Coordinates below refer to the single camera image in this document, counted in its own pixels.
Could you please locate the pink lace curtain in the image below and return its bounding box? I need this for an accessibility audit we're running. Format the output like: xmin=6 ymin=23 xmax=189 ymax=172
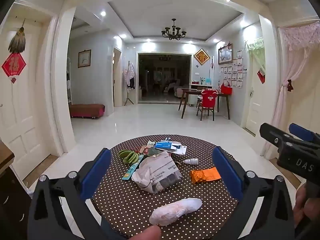
xmin=260 ymin=21 xmax=320 ymax=160

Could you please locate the round polka-dot table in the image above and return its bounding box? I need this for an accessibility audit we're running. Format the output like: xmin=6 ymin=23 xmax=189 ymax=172
xmin=90 ymin=134 xmax=247 ymax=240

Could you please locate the framed painting with brown frame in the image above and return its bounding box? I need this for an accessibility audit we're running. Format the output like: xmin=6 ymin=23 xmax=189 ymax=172
xmin=78 ymin=49 xmax=92 ymax=68

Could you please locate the teal paper strip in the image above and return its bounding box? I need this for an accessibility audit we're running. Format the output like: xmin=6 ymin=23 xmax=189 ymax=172
xmin=122 ymin=155 xmax=144 ymax=181

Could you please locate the green valance curtain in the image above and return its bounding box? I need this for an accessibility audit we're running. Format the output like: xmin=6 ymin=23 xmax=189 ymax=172
xmin=245 ymin=37 xmax=265 ymax=53

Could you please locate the sliding glass door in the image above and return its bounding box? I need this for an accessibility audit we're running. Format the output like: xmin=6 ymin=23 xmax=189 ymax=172
xmin=137 ymin=52 xmax=193 ymax=105

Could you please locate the red bag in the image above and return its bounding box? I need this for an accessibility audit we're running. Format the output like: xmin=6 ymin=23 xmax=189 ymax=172
xmin=220 ymin=80 xmax=233 ymax=95

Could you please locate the red diamond door decoration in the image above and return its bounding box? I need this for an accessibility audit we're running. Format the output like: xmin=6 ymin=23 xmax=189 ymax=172
xmin=1 ymin=53 xmax=27 ymax=77

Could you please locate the white oblong packet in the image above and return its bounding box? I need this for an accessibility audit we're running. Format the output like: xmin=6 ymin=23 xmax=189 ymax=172
xmin=149 ymin=197 xmax=203 ymax=227

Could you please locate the group of wall certificates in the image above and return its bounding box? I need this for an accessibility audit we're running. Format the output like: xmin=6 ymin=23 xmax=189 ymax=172
xmin=219 ymin=57 xmax=244 ymax=88

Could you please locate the blue medicine box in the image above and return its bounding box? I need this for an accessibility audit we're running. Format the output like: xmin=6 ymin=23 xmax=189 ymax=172
xmin=154 ymin=141 xmax=182 ymax=151

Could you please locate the red upholstered bench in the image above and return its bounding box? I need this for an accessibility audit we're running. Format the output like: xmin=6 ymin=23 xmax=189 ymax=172
xmin=69 ymin=104 xmax=105 ymax=119

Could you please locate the framed picture with dark frame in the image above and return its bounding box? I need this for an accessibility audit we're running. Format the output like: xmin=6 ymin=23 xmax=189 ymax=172
xmin=218 ymin=43 xmax=233 ymax=65

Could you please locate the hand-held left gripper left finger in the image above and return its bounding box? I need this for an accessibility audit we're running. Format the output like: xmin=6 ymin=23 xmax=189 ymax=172
xmin=27 ymin=148 xmax=120 ymax=240

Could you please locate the diamond framed red picture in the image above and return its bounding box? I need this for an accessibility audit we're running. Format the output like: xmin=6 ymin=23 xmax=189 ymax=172
xmin=194 ymin=49 xmax=210 ymax=66

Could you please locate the hanging straw tassel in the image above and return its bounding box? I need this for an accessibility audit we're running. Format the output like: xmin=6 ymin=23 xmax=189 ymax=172
xmin=8 ymin=19 xmax=27 ymax=54

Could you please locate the black chandelier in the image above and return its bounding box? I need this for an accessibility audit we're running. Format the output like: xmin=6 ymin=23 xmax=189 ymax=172
xmin=161 ymin=19 xmax=187 ymax=41

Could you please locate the green banana peel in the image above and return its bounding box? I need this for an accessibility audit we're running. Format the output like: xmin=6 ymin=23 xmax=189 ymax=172
xmin=118 ymin=150 xmax=140 ymax=165

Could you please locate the white door with handle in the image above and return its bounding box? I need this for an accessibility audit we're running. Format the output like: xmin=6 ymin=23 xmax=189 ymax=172
xmin=246 ymin=50 xmax=265 ymax=135

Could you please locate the orange foil wrapper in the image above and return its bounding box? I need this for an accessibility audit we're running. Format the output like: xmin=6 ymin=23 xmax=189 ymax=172
xmin=189 ymin=167 xmax=222 ymax=185

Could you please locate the person's right hand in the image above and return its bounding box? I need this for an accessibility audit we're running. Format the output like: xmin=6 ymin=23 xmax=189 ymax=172
xmin=293 ymin=184 xmax=320 ymax=228

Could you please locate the chair with red cover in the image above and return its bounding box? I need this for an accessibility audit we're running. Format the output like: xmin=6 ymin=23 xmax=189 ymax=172
xmin=196 ymin=89 xmax=218 ymax=122

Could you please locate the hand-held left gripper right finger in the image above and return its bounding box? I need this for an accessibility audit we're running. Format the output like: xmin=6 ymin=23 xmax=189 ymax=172
xmin=207 ymin=146 xmax=295 ymax=240

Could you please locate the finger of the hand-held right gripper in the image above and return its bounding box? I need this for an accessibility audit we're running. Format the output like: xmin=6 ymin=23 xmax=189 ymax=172
xmin=259 ymin=123 xmax=300 ymax=153
xmin=289 ymin=123 xmax=317 ymax=142

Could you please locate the coat rack with clothes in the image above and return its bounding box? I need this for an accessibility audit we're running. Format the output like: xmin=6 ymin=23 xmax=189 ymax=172
xmin=122 ymin=61 xmax=137 ymax=106

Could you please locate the wooden dining table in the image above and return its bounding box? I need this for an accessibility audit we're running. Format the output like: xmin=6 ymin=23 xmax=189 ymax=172
xmin=178 ymin=88 xmax=230 ymax=120

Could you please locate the person's left hand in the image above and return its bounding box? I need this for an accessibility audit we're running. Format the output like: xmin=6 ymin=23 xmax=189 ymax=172
xmin=139 ymin=225 xmax=162 ymax=240

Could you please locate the dark wooden cabinet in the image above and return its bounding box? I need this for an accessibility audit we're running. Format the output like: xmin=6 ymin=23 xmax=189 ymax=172
xmin=0 ymin=140 xmax=33 ymax=240

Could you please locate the white panel door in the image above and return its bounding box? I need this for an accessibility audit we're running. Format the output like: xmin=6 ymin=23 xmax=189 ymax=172
xmin=0 ymin=17 xmax=54 ymax=180

